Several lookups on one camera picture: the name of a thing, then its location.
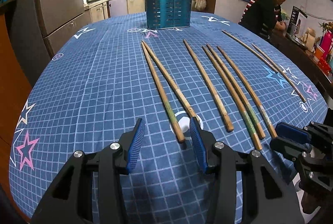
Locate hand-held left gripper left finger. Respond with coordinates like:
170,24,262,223
31,118,146,224

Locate dark wooden side table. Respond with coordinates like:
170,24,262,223
271,33,333,110

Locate orange cup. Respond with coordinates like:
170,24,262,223
313,46,325,63

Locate steel refrigerator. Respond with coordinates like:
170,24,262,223
35,0,87,54

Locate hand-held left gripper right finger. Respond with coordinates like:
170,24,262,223
189,117,305,224

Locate black printed box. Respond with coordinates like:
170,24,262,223
286,6,308,37

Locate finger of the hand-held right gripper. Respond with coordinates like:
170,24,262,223
276,122,317,145
269,137,313,161

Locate pink bottle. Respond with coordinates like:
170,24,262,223
319,31,333,58

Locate blue metal utensil holder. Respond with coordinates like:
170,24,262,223
145,0,192,30

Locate orange wooden cabinet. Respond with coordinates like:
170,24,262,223
0,0,33,162

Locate kitchen base cabinets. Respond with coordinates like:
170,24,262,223
83,0,146,24

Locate brown paper bag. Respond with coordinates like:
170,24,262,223
303,28,317,48

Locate blue grid star tablecloth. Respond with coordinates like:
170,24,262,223
9,11,327,224

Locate wooden chopstick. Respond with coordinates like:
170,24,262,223
251,43,307,103
202,46,263,151
222,30,279,74
217,46,278,139
183,39,234,133
141,41,186,143
143,41,200,122
206,44,266,139

